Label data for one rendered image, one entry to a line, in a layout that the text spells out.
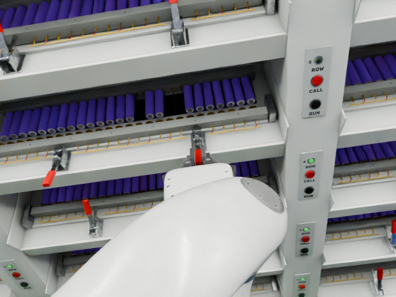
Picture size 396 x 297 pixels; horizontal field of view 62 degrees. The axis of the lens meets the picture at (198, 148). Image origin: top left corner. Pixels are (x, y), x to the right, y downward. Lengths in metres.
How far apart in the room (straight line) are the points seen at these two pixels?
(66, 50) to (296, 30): 0.36
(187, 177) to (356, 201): 0.45
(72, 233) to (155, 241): 0.62
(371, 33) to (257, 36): 0.17
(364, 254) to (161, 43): 0.72
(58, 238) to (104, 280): 0.62
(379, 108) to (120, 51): 0.48
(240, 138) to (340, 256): 0.46
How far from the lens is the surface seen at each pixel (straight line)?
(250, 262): 0.24
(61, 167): 0.68
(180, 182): 0.45
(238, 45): 0.52
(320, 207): 0.76
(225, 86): 0.68
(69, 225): 0.84
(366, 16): 0.57
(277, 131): 0.63
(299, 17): 0.52
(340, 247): 0.95
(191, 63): 0.53
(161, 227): 0.22
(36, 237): 0.87
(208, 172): 0.46
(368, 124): 0.67
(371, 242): 0.98
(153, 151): 0.63
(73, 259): 1.00
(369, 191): 0.82
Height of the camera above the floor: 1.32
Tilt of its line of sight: 36 degrees down
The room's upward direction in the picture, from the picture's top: 10 degrees counter-clockwise
